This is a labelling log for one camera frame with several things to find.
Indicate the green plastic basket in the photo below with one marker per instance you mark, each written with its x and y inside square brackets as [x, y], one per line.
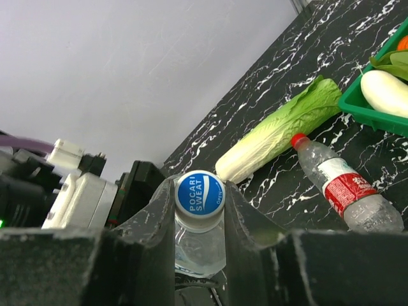
[353, 101]

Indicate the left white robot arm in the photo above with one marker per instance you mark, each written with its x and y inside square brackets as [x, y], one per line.
[34, 195]

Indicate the toy napa cabbage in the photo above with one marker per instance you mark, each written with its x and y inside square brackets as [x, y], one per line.
[272, 136]

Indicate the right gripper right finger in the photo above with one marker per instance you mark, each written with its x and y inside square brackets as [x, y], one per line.
[266, 266]

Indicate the white toy radish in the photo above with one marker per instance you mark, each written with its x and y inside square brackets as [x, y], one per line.
[384, 93]

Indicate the clear cola bottle red label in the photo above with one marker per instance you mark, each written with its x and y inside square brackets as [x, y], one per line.
[355, 200]

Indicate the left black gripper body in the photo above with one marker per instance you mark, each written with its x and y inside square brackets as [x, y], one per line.
[135, 189]

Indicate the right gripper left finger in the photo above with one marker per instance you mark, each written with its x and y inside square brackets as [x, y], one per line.
[130, 265]

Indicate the clear water bottle white cap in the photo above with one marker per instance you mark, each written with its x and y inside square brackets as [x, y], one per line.
[200, 197]

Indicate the small orange toy carrot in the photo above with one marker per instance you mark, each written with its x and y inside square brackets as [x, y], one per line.
[403, 44]

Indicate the green toy bok choy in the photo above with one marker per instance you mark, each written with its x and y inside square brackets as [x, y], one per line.
[394, 63]

